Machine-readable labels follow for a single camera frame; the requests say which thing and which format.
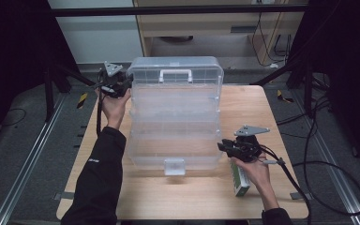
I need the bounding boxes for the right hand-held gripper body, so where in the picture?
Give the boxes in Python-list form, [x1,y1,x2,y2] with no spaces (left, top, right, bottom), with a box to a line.
[230,125,271,163]

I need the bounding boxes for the left hand-held gripper cable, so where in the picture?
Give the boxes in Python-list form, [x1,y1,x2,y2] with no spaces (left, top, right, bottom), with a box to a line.
[95,68,107,137]

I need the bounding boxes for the light wooden desk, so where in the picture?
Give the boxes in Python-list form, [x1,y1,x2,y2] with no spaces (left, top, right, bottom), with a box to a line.
[133,0,309,68]

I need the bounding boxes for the aluminium floor rail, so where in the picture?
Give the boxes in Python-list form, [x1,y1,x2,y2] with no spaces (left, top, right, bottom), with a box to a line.
[289,90,360,225]
[0,93,68,225]

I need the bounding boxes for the white cabinet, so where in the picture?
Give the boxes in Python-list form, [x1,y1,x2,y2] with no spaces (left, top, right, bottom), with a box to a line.
[47,0,144,66]

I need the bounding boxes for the thin black floor cable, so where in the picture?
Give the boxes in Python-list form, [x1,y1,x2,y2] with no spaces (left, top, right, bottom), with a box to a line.
[0,107,28,128]

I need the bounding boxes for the black horizontal frame bar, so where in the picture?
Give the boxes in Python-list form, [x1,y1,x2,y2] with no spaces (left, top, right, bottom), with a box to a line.
[50,4,309,18]

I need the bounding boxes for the hanging black desk cables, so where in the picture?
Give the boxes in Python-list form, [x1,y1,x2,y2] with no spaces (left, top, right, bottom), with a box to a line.
[250,11,293,68]

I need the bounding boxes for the black curtain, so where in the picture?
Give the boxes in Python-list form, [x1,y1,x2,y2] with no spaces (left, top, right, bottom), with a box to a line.
[0,0,83,151]
[286,0,360,174]

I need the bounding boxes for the green and white carton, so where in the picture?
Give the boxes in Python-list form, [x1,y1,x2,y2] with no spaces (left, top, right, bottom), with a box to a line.
[229,157,251,198]

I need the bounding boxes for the person's left hand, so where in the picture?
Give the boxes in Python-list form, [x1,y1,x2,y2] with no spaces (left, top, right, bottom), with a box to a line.
[95,88,132,131]

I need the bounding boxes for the grey tape piece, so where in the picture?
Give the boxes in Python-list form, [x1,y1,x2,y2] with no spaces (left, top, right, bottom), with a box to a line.
[290,191,312,202]
[53,191,76,202]

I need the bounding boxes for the person's right hand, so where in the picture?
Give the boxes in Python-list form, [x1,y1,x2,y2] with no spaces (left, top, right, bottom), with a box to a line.
[230,155,279,211]

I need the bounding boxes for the right hand-held gripper cable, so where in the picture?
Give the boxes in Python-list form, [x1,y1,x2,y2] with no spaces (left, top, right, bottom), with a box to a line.
[256,143,313,225]

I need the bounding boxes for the yellow and black tape strip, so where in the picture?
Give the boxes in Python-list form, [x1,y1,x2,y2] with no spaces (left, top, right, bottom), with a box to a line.
[276,89,295,104]
[76,92,89,110]

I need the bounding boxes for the looped black floor cable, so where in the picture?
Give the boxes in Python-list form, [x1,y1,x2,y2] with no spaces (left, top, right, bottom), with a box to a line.
[293,160,360,218]

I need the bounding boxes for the hand-held gripper cable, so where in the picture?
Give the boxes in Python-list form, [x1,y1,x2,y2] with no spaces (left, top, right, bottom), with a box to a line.
[95,68,107,137]
[256,143,313,225]

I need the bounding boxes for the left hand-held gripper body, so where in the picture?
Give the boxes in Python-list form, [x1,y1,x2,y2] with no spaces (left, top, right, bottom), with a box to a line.
[97,61,127,99]

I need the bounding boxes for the black metal stand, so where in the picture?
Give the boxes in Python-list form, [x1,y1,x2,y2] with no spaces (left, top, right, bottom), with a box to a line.
[41,57,101,124]
[251,57,316,119]

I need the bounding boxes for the clear plastic storage box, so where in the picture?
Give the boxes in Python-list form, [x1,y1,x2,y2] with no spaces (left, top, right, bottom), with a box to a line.
[125,55,225,177]

